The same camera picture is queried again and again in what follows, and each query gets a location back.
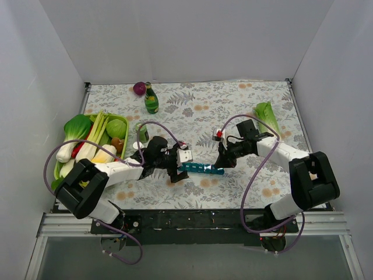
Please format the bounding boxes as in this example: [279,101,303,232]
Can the red onion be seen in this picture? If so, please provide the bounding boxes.
[133,82,146,96]

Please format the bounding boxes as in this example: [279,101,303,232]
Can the yellow white cabbage toy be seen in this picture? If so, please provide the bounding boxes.
[91,144,117,163]

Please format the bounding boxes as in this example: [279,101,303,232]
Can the celery stalks toy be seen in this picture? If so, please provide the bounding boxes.
[75,110,109,163]

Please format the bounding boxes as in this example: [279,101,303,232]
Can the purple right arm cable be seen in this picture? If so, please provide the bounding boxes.
[221,114,305,254]

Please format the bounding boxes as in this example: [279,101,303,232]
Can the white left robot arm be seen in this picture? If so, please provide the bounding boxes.
[55,136,192,233]

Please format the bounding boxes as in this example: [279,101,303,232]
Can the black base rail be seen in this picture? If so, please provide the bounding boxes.
[90,208,301,247]

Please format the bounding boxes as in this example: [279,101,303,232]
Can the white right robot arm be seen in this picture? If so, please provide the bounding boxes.
[213,120,340,233]

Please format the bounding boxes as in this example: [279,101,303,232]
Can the round green cabbage toy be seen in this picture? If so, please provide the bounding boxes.
[105,119,127,139]

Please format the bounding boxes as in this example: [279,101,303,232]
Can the teal weekly pill organizer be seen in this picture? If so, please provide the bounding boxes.
[178,162,224,175]

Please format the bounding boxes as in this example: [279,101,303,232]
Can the brown mushroom toy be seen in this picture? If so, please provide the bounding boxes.
[111,137,124,154]

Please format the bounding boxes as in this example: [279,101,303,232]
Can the green glass bottle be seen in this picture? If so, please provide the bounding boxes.
[145,82,159,114]

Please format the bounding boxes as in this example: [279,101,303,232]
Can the red chili pepper toy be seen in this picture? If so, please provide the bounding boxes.
[71,125,93,159]

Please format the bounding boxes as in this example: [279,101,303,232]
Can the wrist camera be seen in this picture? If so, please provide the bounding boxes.
[212,128,226,143]
[177,149,193,165]

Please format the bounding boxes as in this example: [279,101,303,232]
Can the green plastic basket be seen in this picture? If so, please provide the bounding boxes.
[54,111,129,180]

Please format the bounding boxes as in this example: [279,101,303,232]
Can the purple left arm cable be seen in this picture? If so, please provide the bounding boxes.
[43,121,187,265]

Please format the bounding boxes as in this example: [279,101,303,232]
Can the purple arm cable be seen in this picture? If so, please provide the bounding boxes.
[43,121,187,265]
[221,114,305,254]

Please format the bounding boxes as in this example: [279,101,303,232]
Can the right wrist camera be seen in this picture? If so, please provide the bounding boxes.
[212,128,226,143]

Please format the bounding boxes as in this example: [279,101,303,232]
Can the small white green vegetable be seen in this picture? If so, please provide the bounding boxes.
[59,159,75,178]

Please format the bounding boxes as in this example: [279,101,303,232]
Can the green pill bottle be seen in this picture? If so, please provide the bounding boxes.
[135,122,149,143]

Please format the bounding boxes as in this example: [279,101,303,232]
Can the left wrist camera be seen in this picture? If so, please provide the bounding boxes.
[177,149,193,165]

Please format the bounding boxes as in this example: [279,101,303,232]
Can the napa cabbage on table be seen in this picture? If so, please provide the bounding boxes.
[254,101,281,135]

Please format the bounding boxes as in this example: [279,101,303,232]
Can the bok choy toy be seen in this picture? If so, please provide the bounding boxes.
[56,114,91,163]

